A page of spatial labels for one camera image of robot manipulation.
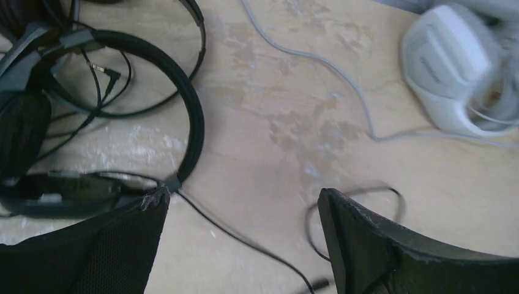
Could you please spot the black headset with microphone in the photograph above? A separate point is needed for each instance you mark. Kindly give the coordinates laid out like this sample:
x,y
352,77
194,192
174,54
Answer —
x,y
26,115

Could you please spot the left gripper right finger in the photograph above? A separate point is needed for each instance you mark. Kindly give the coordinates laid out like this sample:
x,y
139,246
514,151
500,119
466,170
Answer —
x,y
370,253

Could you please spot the white grey headphones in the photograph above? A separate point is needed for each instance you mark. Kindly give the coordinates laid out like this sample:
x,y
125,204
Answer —
x,y
461,60

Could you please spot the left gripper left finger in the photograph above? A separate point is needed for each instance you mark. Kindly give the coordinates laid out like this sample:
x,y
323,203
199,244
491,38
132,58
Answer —
x,y
111,253

